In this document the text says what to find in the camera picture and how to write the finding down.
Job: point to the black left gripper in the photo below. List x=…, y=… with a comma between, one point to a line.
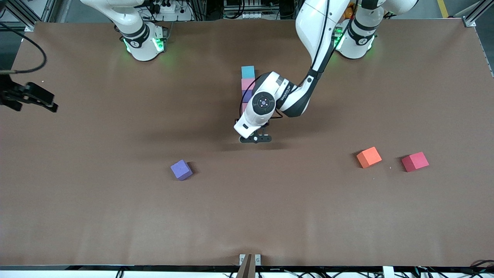
x=266, y=124

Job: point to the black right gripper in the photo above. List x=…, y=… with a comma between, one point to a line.
x=8, y=94

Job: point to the purple foam cube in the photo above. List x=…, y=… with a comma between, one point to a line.
x=247, y=96
x=180, y=170

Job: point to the cyan foam cube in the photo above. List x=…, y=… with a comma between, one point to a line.
x=247, y=72

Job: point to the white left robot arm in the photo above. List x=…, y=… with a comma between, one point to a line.
x=305, y=27

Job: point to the orange foam cube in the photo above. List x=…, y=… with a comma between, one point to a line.
x=368, y=157

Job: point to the white equipment box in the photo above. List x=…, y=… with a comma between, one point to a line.
x=243, y=7

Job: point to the brown table cover sheet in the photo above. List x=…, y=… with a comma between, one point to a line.
x=77, y=212

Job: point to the orange snack packets bag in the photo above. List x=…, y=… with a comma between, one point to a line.
x=349, y=11

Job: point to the white power strip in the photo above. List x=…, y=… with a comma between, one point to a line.
x=168, y=7

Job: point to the red foam cube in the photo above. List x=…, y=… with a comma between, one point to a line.
x=415, y=162

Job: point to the silver aluminium frame profile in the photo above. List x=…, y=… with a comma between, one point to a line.
x=474, y=15
x=23, y=17

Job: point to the small white bracket plate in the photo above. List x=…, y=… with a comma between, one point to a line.
x=257, y=259
x=242, y=259

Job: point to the brown post at table edge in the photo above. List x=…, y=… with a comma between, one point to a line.
x=247, y=268

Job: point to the white table edge rail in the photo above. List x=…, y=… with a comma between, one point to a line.
x=77, y=272

